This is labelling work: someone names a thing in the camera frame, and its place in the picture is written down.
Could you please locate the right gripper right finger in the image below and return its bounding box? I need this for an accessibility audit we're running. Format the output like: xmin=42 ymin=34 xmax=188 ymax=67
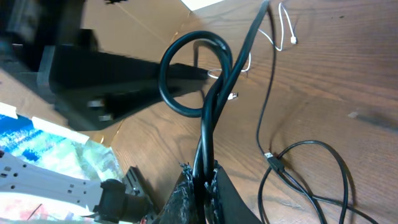
xmin=211 ymin=161 xmax=262 ymax=224

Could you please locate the white cable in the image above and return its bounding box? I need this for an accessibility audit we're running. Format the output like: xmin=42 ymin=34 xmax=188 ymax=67
xmin=206 ymin=2 xmax=299 ymax=101

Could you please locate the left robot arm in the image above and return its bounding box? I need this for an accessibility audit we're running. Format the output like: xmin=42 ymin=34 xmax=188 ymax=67
xmin=1 ymin=0 xmax=162 ymax=223

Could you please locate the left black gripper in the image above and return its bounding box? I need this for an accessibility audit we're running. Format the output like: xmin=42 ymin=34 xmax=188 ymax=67
xmin=34 ymin=43 xmax=211 ymax=132

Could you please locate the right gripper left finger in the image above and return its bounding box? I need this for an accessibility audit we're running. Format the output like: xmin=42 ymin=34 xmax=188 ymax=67
xmin=157 ymin=163 xmax=199 ymax=224

